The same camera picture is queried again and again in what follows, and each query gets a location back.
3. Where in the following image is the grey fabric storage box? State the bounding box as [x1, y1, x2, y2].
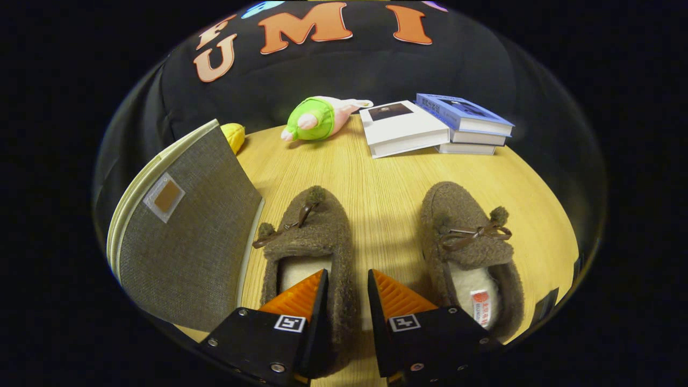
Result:
[106, 118, 265, 333]

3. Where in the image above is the blue-spined book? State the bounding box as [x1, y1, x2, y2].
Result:
[449, 129, 507, 147]

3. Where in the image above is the white book with dark photo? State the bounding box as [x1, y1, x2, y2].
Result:
[359, 101, 450, 159]

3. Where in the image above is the blue cover book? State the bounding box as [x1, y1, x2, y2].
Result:
[415, 93, 515, 137]

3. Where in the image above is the yellow plush toy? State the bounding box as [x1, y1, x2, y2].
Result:
[220, 123, 246, 155]

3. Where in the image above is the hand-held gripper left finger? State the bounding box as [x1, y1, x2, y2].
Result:
[196, 269, 329, 386]

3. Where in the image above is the brown fuzzy shoe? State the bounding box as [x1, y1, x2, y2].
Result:
[253, 185, 356, 377]
[419, 181, 525, 340]

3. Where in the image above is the thin pale book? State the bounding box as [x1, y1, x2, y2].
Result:
[435, 142, 496, 156]

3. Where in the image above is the pink and green plush toy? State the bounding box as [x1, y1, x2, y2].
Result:
[281, 96, 374, 142]

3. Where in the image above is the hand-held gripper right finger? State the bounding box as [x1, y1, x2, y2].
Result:
[368, 269, 503, 385]

